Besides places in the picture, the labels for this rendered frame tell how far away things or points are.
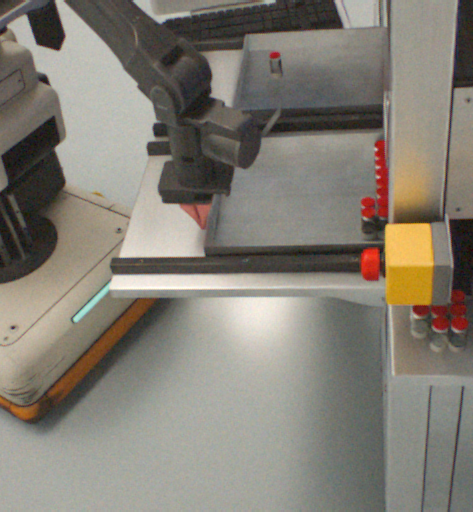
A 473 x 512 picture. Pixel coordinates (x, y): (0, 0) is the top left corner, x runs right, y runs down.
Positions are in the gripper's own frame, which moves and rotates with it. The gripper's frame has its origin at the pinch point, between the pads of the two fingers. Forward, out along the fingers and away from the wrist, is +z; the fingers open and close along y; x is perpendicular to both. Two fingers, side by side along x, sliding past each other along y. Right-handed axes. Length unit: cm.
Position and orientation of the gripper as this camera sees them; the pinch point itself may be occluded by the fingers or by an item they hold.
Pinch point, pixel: (203, 222)
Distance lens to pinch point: 119.6
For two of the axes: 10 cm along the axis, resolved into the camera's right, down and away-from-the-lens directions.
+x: 1.2, -7.1, 7.0
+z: 0.9, 7.1, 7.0
